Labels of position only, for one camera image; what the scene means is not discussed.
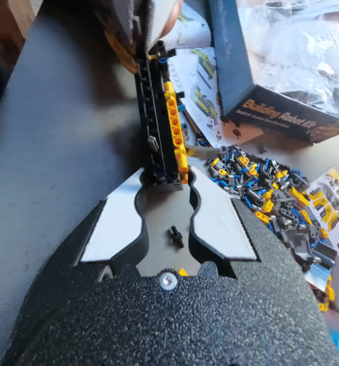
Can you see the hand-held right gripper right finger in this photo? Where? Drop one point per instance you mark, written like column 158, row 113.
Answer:
column 218, row 226

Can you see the grey desk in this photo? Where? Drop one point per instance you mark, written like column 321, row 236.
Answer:
column 58, row 143

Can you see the clear plastic wrapping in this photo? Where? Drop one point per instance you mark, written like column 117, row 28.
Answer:
column 295, row 43

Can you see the grey curved panel brick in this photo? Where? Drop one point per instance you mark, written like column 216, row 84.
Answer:
column 201, row 151

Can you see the yellow black brick model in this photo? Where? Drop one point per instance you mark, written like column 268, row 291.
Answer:
column 158, row 114

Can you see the pile of small building bricks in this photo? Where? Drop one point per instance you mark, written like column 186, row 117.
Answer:
column 272, row 206

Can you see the wooden furniture leg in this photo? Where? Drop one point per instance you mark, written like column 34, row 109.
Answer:
column 3, row 28

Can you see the blue cardboard kit box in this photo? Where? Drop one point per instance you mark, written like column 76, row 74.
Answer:
column 229, row 57

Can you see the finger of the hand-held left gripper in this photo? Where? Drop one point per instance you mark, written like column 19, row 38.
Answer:
column 158, row 17
column 128, row 20

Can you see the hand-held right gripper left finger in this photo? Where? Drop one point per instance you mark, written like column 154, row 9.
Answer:
column 118, row 223

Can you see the yellow sticker sheet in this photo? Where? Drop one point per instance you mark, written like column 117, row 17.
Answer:
column 329, row 200

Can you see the small yellow slanted brick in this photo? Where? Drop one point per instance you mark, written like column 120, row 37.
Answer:
column 183, row 272

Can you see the small dark single brick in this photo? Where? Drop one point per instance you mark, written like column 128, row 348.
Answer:
column 262, row 149

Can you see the black axle pin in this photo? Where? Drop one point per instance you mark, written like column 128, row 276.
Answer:
column 176, row 236

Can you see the person's left hand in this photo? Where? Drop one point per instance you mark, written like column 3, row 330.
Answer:
column 176, row 14

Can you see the instruction booklet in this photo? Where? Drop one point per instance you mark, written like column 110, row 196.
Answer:
column 203, row 85

